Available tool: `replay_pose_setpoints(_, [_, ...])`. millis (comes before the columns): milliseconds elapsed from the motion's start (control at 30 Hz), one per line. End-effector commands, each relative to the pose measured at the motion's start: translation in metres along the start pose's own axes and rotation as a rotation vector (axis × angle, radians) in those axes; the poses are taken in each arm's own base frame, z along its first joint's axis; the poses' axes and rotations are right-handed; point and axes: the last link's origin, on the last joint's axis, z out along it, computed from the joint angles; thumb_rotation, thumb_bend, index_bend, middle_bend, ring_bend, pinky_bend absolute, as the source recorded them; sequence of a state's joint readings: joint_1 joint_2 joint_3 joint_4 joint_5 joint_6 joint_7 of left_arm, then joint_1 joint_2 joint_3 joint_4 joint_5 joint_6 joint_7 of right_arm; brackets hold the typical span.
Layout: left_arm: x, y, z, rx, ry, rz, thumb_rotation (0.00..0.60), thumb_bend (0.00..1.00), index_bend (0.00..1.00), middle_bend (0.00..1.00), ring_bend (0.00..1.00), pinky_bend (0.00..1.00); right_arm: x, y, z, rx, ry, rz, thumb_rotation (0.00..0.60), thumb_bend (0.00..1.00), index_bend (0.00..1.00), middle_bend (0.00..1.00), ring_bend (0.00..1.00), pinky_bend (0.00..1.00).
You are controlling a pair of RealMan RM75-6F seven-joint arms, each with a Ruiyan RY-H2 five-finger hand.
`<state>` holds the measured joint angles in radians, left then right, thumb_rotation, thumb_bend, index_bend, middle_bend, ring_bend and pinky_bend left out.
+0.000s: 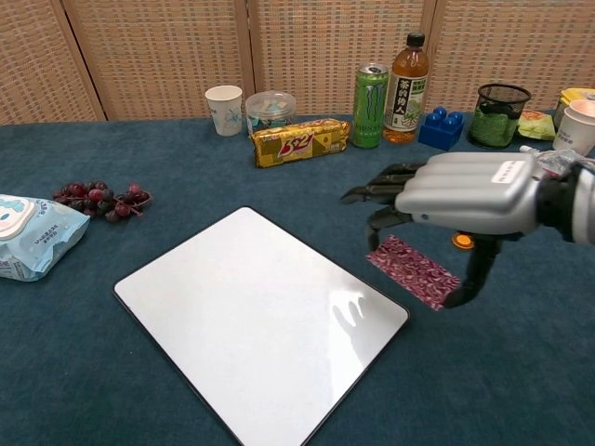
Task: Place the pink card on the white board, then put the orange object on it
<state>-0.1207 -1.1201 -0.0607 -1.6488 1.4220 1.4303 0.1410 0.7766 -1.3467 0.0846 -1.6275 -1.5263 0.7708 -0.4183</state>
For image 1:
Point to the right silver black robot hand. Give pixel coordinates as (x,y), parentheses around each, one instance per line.
(465,190)

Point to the small orange bottle cap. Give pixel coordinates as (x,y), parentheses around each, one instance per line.
(463,240)

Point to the pink patterned packet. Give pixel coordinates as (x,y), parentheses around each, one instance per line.
(413,271)

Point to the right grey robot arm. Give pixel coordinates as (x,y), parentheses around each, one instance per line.
(581,204)

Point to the white rectangular board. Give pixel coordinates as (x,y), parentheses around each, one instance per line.
(260,320)

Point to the blue toy building block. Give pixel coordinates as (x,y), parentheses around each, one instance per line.
(441,132)

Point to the black mesh pen holder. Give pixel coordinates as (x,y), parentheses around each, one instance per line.
(495,121)

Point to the green snack packet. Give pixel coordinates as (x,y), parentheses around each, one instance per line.
(537,127)

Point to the silver spout pouch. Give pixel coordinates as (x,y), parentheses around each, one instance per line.
(558,160)

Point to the brown tea bottle black cap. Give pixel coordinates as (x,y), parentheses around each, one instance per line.
(405,97)

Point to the green energy drink can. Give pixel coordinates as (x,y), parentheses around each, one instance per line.
(369,109)

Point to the white cup pink inside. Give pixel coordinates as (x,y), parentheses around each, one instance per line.
(576,130)

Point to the yellow plastic box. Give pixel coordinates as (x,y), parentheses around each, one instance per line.
(572,95)

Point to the yellow biscuit package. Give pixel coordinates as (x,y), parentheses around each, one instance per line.
(297,145)

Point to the clear plastic jar with clips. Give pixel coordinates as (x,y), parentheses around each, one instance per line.
(272,109)

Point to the white paper cup blue print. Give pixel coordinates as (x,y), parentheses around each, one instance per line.
(225,114)

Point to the dark blue table cloth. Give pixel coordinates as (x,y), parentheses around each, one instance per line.
(186,176)

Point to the woven wooden folding screen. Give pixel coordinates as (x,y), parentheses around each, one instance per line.
(153,51)

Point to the dark purple grape bunch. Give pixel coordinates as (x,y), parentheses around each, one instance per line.
(97,197)

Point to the light blue wet wipes pack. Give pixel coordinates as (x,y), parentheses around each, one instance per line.
(32,237)

